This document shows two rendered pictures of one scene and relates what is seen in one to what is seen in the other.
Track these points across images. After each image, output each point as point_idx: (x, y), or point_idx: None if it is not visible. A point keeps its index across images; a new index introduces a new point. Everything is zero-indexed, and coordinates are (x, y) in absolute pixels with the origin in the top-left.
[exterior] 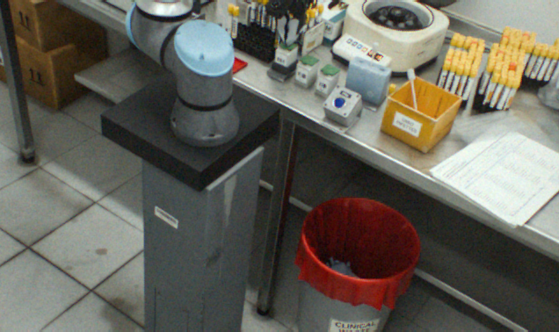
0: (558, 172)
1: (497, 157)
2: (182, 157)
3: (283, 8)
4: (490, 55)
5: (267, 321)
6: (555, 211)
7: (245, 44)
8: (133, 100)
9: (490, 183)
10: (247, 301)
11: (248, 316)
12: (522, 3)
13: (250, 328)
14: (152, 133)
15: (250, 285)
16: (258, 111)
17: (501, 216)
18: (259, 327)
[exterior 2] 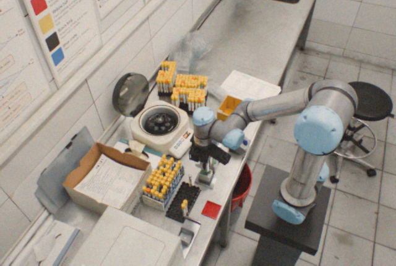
0: (242, 76)
1: (242, 92)
2: (327, 198)
3: (227, 153)
4: (187, 85)
5: (228, 240)
6: (262, 79)
7: (192, 203)
8: (297, 237)
9: (260, 94)
10: (219, 253)
11: (229, 251)
12: (140, 71)
13: (235, 248)
14: (317, 218)
15: (208, 255)
16: (275, 172)
17: (278, 91)
18: (233, 244)
